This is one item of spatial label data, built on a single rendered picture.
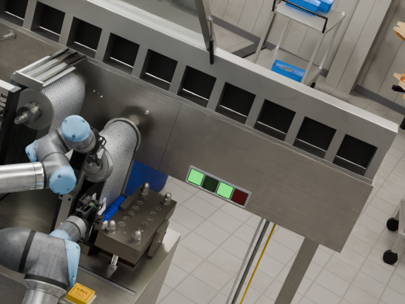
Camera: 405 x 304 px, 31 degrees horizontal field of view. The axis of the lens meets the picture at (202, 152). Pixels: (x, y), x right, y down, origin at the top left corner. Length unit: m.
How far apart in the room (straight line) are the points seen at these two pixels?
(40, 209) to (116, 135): 0.46
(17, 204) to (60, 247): 0.88
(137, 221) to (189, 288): 1.55
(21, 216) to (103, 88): 0.56
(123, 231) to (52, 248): 0.68
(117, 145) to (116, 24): 0.45
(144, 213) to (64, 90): 0.54
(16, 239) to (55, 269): 0.13
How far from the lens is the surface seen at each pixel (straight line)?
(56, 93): 2.52
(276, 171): 2.64
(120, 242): 2.52
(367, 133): 2.54
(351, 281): 4.85
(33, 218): 2.75
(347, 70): 8.01
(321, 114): 2.54
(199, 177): 2.72
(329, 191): 2.63
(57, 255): 1.93
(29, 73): 2.52
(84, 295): 2.43
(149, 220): 2.67
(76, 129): 2.10
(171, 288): 4.11
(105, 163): 2.45
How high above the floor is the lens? 2.48
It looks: 26 degrees down
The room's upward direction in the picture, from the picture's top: 20 degrees clockwise
